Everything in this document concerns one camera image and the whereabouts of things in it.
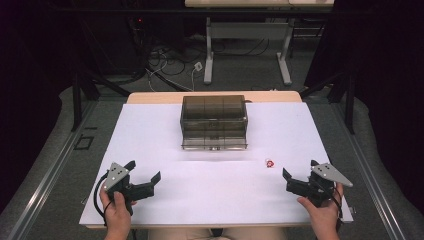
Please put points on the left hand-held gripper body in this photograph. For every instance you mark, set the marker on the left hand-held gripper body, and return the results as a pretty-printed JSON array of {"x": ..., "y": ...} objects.
[{"x": 115, "y": 175}]

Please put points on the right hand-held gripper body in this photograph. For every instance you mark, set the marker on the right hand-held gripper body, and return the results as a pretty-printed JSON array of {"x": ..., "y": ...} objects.
[{"x": 328, "y": 173}]

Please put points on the person's left hand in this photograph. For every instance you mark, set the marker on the person's left hand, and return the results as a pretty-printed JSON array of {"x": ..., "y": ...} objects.
[{"x": 116, "y": 213}]

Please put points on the person's right hand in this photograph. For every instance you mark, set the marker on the person's right hand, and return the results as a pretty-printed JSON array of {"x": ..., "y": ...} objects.
[{"x": 325, "y": 216}]

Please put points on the small red and white item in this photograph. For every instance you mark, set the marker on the small red and white item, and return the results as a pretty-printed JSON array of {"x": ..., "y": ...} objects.
[{"x": 270, "y": 163}]

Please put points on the white table sheet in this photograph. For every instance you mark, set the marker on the white table sheet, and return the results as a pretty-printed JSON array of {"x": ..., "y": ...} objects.
[{"x": 206, "y": 190}]

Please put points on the black metal stand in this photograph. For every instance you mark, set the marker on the black metal stand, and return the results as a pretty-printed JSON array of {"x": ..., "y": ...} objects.
[
  {"x": 349, "y": 106},
  {"x": 77, "y": 103}
]

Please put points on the light wooden table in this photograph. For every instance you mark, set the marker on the light wooden table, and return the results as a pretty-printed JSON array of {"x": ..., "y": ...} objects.
[{"x": 156, "y": 97}]

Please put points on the smoky transparent drawer box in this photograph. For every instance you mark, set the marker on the smoky transparent drawer box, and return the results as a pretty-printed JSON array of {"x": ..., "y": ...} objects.
[{"x": 213, "y": 121}]

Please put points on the dark curtain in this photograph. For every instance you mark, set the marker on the dark curtain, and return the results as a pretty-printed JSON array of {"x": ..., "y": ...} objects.
[
  {"x": 390, "y": 83},
  {"x": 30, "y": 83}
]

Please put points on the white power adapter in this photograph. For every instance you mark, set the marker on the white power adapter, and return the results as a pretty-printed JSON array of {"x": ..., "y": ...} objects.
[{"x": 198, "y": 66}]

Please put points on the dark equipment with red light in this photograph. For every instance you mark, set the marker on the dark equipment with red light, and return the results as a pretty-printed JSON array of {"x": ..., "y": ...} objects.
[{"x": 156, "y": 36}]

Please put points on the white metal-legged desk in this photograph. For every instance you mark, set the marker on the white metal-legged desk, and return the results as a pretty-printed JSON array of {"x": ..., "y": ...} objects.
[{"x": 246, "y": 30}]

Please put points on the aluminium floor rail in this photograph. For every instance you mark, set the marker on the aluminium floor rail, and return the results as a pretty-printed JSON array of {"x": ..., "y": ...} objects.
[
  {"x": 370, "y": 173},
  {"x": 50, "y": 173}
]

